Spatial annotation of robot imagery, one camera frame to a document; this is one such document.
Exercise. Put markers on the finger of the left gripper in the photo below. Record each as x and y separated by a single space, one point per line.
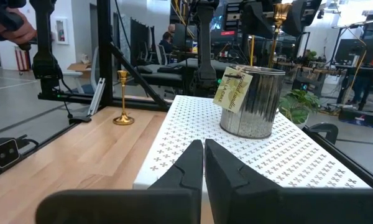
258 18
303 15

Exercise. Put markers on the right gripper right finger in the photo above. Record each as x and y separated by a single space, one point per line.
236 202

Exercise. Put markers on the black frame tab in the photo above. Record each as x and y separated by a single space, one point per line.
80 119
324 128

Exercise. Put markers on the silver aluminium extrusion bar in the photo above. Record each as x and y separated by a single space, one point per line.
97 96

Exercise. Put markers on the black depth camera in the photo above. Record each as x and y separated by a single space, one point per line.
3 154

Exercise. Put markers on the silver scented candle tin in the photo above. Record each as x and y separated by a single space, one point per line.
255 105

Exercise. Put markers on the white perforated riser shelf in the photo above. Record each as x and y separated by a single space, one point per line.
205 124

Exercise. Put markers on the green potted plant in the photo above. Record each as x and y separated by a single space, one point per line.
298 105

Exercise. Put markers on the gold candlestick holder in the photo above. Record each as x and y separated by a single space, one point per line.
281 14
123 119

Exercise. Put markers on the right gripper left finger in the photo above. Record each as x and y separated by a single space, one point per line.
174 202

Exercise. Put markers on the white wall cabinet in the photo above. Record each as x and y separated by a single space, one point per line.
61 31

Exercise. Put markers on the black computer monitor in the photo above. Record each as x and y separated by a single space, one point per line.
354 49

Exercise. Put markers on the cardboard box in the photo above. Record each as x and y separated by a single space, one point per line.
79 68

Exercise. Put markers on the person's hand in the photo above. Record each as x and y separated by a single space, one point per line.
18 32

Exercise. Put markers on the black aluminium table frame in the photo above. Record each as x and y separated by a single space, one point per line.
104 62

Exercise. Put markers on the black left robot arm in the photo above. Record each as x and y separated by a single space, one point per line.
205 46

